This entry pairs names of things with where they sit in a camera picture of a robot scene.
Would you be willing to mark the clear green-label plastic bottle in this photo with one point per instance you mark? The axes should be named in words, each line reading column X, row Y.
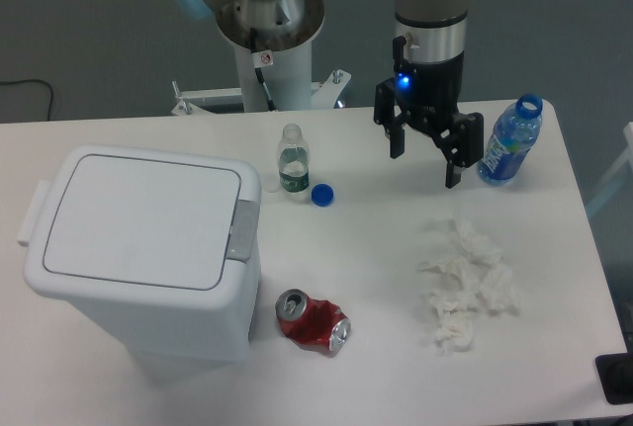
column 293, row 158

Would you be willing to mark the white bottle cap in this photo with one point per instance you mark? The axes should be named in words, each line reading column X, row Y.
column 270, row 183

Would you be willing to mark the black device at table edge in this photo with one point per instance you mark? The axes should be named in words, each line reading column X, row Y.
column 615, row 376

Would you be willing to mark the crushed red soda can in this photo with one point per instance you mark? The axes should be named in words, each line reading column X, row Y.
column 310, row 322

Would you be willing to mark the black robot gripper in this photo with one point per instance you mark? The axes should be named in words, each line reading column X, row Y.
column 427, row 95

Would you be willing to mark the blue bottle cap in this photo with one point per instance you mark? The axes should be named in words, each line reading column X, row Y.
column 322, row 195

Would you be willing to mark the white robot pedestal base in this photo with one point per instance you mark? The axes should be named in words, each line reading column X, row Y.
column 269, row 81

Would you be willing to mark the blue plastic water bottle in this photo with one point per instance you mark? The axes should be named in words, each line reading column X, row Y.
column 514, row 133

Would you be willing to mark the white frame at right edge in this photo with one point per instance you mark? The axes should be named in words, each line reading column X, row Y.
column 614, row 178

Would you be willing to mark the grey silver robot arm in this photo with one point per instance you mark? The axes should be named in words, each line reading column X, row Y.
column 272, row 44

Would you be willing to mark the white plastic trash can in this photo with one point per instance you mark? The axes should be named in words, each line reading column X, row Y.
column 157, row 248

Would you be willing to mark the crumpled white tissue paper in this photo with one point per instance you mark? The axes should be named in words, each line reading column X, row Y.
column 471, row 278

